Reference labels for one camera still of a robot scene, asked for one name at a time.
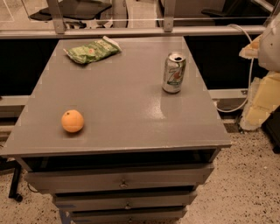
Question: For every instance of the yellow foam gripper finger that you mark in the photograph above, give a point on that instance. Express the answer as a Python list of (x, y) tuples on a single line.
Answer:
[(250, 51), (263, 99)]

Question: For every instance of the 7up soda can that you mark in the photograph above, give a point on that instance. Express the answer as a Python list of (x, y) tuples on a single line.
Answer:
[(174, 70)]

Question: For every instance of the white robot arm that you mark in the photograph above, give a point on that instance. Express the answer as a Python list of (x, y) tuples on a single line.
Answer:
[(269, 47)]

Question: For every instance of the grey drawer cabinet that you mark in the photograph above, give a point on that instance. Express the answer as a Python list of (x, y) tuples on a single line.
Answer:
[(162, 144)]

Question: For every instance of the green chip bag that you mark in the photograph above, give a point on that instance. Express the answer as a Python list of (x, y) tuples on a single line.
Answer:
[(95, 51)]

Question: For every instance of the top drawer knob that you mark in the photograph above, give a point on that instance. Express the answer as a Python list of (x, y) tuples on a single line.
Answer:
[(123, 184)]

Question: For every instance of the drawer knob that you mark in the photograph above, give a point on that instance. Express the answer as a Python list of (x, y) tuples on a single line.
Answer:
[(127, 207), (123, 184)]

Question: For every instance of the middle drawer knob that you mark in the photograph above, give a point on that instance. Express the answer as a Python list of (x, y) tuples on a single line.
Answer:
[(127, 207)]

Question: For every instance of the black office chair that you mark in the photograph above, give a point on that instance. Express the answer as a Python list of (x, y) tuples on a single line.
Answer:
[(76, 11)]

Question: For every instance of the grey metal railing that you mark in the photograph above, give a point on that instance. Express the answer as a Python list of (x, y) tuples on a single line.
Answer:
[(16, 24)]

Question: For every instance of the orange fruit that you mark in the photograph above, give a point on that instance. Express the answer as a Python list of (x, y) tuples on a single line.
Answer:
[(72, 121)]

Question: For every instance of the black caster leg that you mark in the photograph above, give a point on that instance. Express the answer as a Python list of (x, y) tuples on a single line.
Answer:
[(6, 165)]

